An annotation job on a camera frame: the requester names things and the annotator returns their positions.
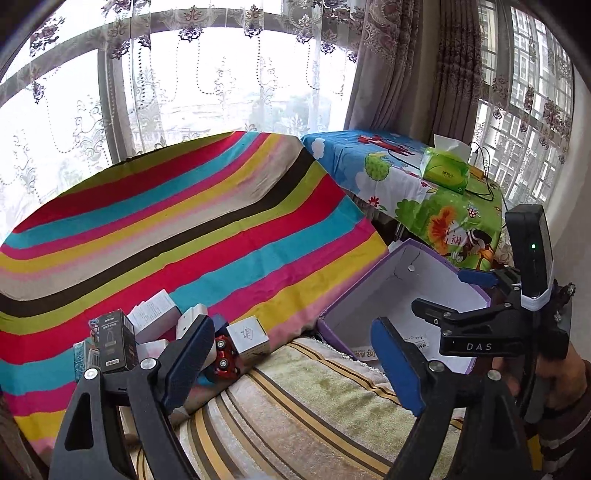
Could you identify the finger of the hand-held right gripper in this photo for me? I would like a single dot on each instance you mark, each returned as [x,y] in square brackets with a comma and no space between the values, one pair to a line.
[475,278]
[431,311]

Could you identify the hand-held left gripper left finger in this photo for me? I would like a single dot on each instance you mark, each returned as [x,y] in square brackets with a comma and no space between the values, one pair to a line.
[189,364]

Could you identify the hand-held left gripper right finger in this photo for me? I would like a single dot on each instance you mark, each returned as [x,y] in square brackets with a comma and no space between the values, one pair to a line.
[397,364]

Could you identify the purple cardboard box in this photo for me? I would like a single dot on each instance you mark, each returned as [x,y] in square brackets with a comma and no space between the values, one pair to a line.
[415,286]

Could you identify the white plastic charger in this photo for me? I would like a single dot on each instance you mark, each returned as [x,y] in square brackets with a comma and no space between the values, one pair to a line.
[191,321]

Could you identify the small white square box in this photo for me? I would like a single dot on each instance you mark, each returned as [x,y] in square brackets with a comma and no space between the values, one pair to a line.
[249,339]

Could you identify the black small box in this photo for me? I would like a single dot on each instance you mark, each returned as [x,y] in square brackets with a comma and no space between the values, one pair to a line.
[113,341]

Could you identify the teal printed box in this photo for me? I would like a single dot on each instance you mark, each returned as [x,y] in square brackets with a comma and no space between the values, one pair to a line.
[83,362]

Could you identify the person's right forearm striped sleeve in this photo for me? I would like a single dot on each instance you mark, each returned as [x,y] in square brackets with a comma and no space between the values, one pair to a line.
[563,443]

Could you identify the person's right hand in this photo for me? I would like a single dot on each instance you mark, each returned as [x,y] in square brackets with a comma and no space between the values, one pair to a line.
[563,383]

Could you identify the red toy car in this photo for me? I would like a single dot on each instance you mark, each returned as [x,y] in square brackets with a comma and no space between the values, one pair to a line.
[226,357]

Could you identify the white box with grey sides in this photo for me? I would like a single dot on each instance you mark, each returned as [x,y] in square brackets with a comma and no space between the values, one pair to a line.
[152,314]

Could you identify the cartoon printed tablecloth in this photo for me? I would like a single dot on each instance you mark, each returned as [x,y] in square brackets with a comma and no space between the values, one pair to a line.
[406,203]

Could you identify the beige striped cushion mat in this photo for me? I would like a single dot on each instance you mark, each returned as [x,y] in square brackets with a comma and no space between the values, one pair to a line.
[300,406]

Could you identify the green tissue pack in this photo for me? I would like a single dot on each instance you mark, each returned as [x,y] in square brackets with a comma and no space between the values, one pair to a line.
[445,173]

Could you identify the window with white grille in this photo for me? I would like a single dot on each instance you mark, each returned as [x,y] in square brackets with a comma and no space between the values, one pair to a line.
[508,138]

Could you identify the rainbow striped blanket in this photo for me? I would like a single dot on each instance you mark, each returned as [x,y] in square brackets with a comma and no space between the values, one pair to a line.
[184,221]

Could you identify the brown patterned drape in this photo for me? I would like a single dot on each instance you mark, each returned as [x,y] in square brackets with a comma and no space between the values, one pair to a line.
[415,69]

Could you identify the grey framed window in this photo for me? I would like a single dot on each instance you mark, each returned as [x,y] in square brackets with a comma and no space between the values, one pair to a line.
[111,92]

